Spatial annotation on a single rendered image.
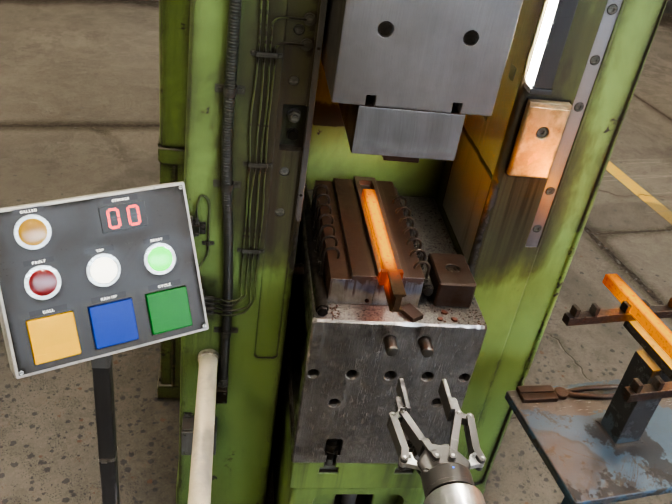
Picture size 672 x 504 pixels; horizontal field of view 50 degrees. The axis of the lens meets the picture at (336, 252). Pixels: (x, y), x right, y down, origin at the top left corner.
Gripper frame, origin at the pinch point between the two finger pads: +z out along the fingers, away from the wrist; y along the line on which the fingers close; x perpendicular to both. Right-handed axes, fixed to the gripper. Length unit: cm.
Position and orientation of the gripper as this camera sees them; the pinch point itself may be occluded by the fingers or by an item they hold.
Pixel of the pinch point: (424, 396)
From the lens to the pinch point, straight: 125.3
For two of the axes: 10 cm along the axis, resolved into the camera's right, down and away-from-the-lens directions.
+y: 9.9, 0.5, 1.6
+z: -1.0, -5.7, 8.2
